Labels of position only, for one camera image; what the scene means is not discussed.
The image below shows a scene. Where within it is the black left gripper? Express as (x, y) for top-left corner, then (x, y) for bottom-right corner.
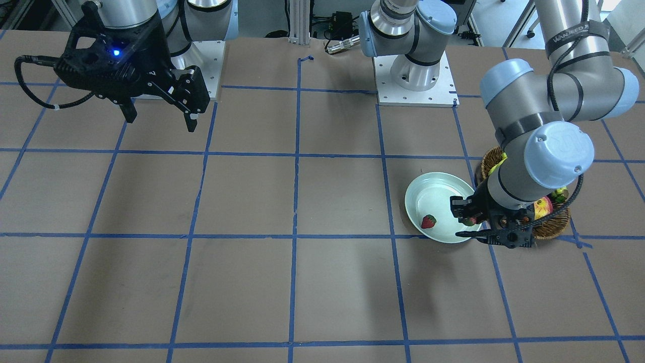
(449, 184), (534, 249)

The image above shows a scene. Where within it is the brown wicker basket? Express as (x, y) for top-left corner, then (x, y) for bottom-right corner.
(476, 146), (570, 240)

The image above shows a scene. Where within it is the aluminium frame post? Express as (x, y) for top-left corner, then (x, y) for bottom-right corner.
(287, 0), (311, 47)

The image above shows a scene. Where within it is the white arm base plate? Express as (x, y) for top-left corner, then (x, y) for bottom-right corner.
(372, 52), (460, 107)
(171, 40), (226, 100)

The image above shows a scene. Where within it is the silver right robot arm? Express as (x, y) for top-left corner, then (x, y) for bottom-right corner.
(53, 1), (239, 133)

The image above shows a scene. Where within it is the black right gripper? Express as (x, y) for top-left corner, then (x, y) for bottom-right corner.
(53, 3), (210, 133)

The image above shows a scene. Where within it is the light green plate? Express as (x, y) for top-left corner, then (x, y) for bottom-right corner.
(405, 172), (482, 244)

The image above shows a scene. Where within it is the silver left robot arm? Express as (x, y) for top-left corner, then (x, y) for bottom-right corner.
(358, 1), (639, 248)

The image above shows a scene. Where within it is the red yellow apple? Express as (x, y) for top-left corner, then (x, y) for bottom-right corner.
(534, 196), (553, 220)

